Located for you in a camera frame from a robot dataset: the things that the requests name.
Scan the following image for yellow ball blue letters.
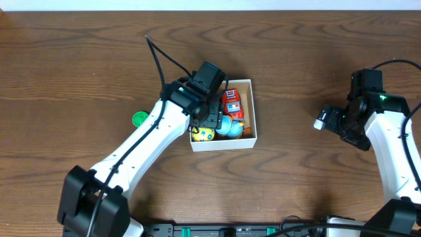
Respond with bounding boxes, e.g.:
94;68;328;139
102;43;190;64
191;127;215;142

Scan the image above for red toy fire truck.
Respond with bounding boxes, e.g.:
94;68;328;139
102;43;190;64
222;89;244;120

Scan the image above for orange duck toy blue hat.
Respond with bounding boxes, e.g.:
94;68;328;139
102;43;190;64
216;115;251;139

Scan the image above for green ribbed plastic cap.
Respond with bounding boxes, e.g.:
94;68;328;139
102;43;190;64
132;111;149;128

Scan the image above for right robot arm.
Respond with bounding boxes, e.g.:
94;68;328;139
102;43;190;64
314;68;420;236

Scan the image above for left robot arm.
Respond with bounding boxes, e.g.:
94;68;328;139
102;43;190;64
57;62;229;236

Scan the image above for white cardboard box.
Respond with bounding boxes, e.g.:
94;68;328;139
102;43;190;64
189;79;257;152

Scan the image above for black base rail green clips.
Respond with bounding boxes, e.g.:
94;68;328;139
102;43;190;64
144;223;330;237

